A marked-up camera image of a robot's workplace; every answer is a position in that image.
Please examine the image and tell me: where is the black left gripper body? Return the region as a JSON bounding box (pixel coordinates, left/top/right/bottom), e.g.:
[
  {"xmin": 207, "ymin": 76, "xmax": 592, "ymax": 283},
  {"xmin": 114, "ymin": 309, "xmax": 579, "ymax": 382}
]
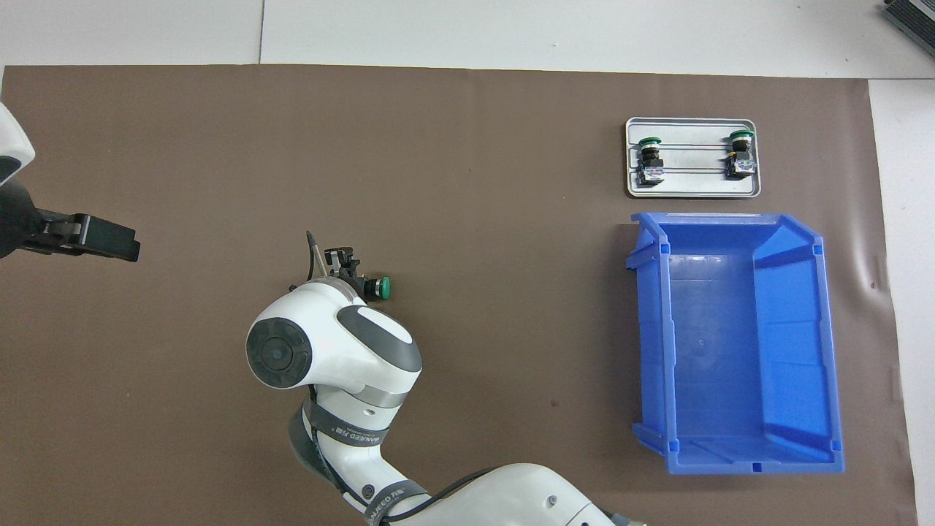
[{"xmin": 0, "ymin": 179, "xmax": 41, "ymax": 260}]

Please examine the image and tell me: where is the brown paper table mat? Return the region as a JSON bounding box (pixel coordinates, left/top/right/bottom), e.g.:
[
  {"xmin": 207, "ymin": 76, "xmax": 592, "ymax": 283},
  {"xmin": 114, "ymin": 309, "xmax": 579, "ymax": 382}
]
[{"xmin": 0, "ymin": 64, "xmax": 920, "ymax": 526}]

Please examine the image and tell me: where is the grey metal tray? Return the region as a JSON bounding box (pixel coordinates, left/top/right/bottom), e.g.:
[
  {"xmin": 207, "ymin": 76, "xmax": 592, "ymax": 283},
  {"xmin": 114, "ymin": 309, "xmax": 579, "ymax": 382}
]
[{"xmin": 625, "ymin": 117, "xmax": 762, "ymax": 199}]

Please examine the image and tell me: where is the blue plastic storage bin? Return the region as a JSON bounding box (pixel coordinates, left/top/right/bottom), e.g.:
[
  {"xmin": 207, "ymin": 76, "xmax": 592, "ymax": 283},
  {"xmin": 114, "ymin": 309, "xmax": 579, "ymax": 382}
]
[{"xmin": 627, "ymin": 211, "xmax": 846, "ymax": 476}]

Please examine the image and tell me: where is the dark grey ribbed device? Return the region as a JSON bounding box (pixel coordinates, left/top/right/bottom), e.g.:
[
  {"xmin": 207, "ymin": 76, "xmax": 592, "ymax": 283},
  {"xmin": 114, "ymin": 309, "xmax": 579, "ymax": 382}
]
[{"xmin": 880, "ymin": 0, "xmax": 935, "ymax": 56}]

